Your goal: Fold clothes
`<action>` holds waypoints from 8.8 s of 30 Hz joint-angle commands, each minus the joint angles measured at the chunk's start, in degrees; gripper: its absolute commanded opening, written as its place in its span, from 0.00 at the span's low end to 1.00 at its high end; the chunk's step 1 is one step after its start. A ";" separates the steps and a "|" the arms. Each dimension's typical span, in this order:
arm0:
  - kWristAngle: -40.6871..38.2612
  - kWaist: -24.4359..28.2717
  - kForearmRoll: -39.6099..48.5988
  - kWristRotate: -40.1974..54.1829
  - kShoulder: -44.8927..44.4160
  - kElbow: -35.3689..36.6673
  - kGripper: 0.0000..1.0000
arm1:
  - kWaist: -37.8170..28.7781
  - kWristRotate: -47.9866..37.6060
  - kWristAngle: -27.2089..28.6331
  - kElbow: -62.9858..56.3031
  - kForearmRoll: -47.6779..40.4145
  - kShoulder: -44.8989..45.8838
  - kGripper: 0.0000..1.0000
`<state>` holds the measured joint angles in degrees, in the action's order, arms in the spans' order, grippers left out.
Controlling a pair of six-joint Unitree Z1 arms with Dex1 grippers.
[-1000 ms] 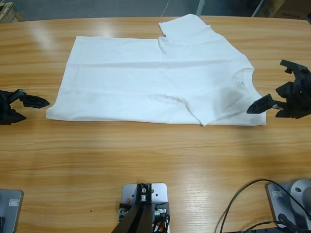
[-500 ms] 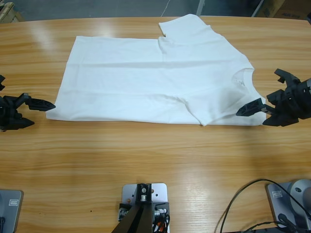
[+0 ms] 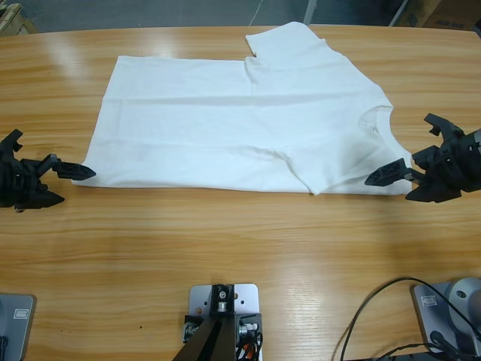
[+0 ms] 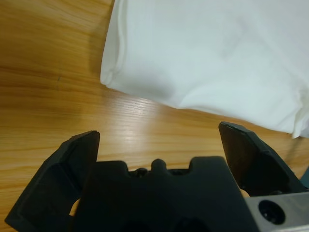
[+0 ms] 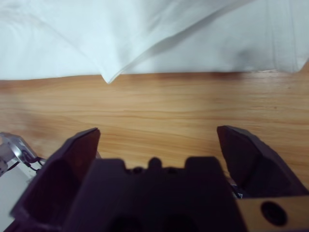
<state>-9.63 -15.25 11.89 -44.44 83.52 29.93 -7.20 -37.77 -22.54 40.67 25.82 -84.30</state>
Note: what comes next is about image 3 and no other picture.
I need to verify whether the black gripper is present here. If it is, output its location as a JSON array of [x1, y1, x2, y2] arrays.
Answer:
[[0, 129, 97, 214], [364, 112, 481, 205]]

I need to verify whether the white T-shirt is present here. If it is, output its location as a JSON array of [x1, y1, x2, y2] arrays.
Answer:
[[71, 21, 414, 197]]

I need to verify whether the pale printed cardboard box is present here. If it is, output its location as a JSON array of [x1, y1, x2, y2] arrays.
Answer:
[[424, 9, 475, 30]]

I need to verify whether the wooden pallet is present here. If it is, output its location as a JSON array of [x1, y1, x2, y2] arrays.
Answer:
[[0, 2, 38, 37]]

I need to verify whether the slanted metal bar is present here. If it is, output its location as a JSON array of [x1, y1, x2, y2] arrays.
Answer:
[[389, 0, 411, 26]]

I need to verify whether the brown cardboard box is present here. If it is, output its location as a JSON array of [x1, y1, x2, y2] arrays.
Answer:
[[394, 0, 444, 28]]

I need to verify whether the grey base plate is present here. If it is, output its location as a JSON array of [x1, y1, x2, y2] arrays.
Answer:
[[0, 293, 38, 361], [409, 281, 481, 355]]

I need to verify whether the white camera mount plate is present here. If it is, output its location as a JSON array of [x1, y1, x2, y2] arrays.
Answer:
[[187, 284, 263, 361]]

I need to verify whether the white upright post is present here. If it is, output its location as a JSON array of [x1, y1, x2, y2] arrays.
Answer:
[[302, 0, 317, 26]]

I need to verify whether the orange and black cable bundle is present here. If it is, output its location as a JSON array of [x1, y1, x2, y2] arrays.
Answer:
[[234, 332, 266, 361]]

